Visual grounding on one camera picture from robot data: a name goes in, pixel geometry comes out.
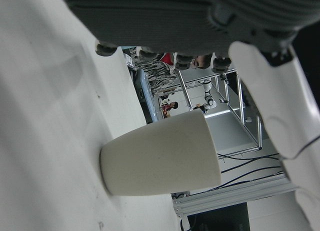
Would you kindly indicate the black box under rail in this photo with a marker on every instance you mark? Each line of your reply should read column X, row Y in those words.
column 220, row 218

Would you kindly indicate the white humanoid robot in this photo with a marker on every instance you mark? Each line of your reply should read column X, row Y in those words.
column 208, row 96

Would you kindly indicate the seated person in red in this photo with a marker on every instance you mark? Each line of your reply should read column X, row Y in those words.
column 172, row 108

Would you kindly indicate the light blue case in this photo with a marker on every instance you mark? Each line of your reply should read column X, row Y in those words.
column 147, row 98

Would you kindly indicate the aluminium frame cage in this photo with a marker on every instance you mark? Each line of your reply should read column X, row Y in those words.
column 235, row 108

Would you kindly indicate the beige ceramic cup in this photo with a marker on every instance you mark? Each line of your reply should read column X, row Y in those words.
column 160, row 156

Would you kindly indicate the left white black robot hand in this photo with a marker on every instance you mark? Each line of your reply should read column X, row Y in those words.
column 160, row 18

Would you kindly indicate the person with glasses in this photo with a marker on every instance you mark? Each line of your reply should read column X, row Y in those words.
column 200, row 63

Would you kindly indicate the aluminium extrusion rail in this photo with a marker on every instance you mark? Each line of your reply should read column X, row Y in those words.
column 232, row 194

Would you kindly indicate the person in camouflage clothing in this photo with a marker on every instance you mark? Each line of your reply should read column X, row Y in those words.
column 156, row 73

